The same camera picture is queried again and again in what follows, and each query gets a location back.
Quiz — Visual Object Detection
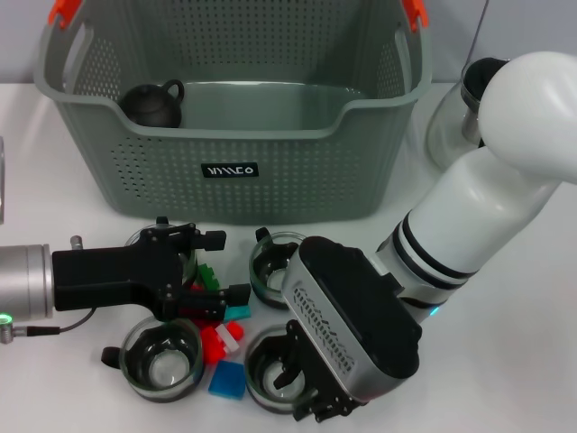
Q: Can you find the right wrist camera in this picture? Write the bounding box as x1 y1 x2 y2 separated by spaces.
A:
279 235 424 402

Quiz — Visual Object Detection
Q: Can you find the glass pitcher with black lid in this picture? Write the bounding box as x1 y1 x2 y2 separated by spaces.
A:
426 57 510 170

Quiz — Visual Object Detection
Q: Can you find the grey-green perforated storage basket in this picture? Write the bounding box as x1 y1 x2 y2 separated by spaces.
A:
34 0 434 226

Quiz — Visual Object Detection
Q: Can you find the white toy brick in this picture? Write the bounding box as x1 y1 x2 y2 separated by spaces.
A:
215 325 243 357

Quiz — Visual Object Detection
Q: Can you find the black clay teapot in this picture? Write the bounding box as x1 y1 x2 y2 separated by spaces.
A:
119 79 186 130

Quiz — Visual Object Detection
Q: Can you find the blue square toy brick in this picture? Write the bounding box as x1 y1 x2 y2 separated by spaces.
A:
206 359 247 401

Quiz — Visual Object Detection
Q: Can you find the dark green toy brick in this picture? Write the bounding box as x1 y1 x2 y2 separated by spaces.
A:
196 263 222 292

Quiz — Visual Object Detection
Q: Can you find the large bright red toy brick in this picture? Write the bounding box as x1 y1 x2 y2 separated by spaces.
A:
197 327 226 364

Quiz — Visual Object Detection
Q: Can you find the teal square toy brick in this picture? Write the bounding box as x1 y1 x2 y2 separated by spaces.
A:
220 304 252 322

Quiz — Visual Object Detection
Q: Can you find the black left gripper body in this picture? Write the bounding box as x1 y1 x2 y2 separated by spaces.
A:
51 223 199 321

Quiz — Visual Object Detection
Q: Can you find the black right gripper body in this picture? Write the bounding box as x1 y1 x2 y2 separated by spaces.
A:
287 318 357 407

